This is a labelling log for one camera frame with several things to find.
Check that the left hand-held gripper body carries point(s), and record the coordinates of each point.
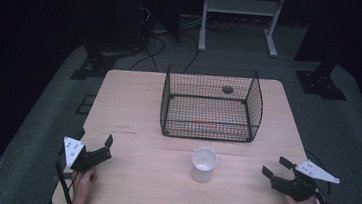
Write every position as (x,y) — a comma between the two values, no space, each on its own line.
(75,150)

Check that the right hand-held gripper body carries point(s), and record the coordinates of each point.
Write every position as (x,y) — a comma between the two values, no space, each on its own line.
(298,188)

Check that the white cup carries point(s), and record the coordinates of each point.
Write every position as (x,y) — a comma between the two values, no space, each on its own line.
(203,166)

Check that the person's left hand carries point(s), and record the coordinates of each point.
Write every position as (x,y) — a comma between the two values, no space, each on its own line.
(82,184)

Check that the black stand base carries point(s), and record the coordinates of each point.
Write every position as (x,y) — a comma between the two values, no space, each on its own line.
(320,83)
(93,66)

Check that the dark round object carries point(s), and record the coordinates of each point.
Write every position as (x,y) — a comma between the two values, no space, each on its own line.
(227,89)

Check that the white metal stand frame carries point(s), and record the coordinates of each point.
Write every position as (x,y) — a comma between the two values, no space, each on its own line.
(241,6)

